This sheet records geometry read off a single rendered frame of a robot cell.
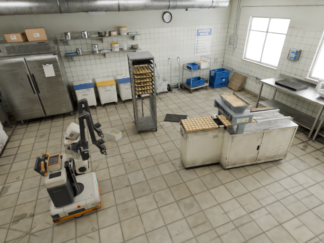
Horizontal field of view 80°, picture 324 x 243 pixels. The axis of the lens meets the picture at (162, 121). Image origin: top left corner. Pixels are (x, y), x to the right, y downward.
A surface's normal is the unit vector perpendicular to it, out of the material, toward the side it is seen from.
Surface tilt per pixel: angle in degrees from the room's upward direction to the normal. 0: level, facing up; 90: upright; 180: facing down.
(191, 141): 90
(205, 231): 0
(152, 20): 90
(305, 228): 0
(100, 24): 90
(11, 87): 90
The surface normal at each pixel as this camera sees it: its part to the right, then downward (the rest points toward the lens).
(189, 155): 0.20, 0.50
